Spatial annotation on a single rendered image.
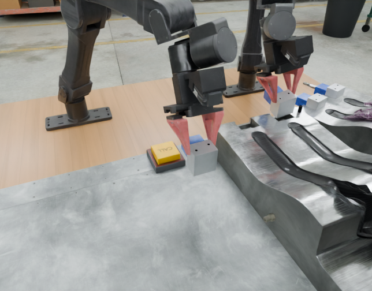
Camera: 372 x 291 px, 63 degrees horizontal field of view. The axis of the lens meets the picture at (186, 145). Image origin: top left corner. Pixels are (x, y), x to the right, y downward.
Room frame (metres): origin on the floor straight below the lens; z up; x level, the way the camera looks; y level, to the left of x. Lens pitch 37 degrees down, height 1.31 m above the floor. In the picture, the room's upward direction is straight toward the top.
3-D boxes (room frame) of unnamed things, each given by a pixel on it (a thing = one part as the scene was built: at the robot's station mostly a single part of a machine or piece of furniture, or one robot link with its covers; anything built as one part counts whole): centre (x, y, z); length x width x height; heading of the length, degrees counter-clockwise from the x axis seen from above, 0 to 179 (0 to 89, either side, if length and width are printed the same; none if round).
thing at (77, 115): (0.82, 0.34, 0.84); 0.20 x 0.07 x 0.08; 110
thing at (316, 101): (0.84, -0.36, 0.86); 0.13 x 0.05 x 0.05; 40
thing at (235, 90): (1.03, -0.22, 0.84); 0.20 x 0.07 x 0.08; 110
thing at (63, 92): (0.81, 0.33, 0.90); 0.09 x 0.06 x 0.06; 141
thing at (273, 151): (0.48, -0.29, 0.92); 0.35 x 0.16 x 0.09; 22
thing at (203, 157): (0.51, -0.01, 0.93); 0.13 x 0.05 x 0.05; 23
